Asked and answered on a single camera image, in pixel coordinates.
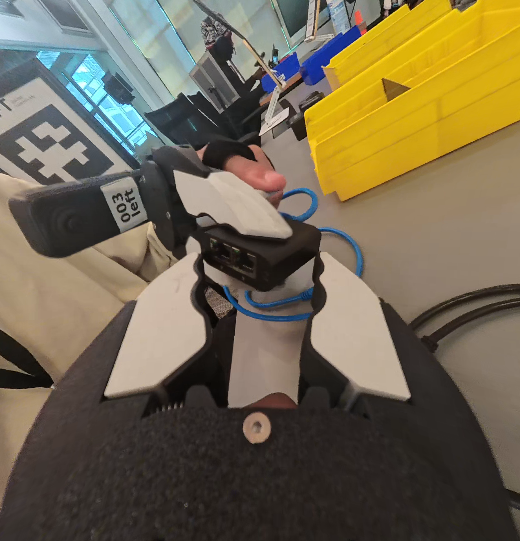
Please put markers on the black ethernet adapter box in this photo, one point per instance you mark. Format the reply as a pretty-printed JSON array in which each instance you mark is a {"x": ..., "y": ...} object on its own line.
[{"x": 285, "y": 253}]

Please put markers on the black electronic equipment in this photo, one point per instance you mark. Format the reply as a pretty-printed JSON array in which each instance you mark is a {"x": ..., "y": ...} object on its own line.
[{"x": 304, "y": 116}]

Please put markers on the dark bin divider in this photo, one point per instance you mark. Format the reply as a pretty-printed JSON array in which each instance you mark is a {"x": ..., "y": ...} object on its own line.
[{"x": 394, "y": 91}]

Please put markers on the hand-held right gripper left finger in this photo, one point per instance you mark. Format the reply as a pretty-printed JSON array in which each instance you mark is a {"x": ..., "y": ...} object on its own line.
[{"x": 167, "y": 329}]

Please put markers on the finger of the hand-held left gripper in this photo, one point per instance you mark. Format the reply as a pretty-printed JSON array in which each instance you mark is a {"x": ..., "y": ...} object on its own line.
[{"x": 230, "y": 203}]

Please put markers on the computer monitor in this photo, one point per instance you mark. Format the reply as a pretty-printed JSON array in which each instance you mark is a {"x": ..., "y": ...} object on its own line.
[{"x": 298, "y": 17}]

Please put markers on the blue storage bin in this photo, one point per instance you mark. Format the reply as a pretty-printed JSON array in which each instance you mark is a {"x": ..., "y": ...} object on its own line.
[
  {"x": 283, "y": 69},
  {"x": 327, "y": 59}
]

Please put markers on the black office chair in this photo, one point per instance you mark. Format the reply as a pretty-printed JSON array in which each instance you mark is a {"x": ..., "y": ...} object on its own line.
[{"x": 179, "y": 122}]

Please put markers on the person's left hand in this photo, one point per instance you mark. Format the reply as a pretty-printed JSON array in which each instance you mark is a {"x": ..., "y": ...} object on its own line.
[{"x": 260, "y": 173}]

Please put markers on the white stand base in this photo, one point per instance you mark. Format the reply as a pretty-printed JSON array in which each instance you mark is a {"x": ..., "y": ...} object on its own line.
[{"x": 273, "y": 120}]

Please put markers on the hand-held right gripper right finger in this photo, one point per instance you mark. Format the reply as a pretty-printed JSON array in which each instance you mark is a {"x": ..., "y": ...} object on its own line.
[{"x": 353, "y": 334}]

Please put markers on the yellow storage bin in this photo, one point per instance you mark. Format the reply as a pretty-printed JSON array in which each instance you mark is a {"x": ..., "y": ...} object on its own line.
[
  {"x": 370, "y": 53},
  {"x": 412, "y": 143}
]

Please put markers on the grey computer tower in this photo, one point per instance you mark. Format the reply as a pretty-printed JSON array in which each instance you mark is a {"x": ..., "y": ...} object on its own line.
[{"x": 213, "y": 80}]

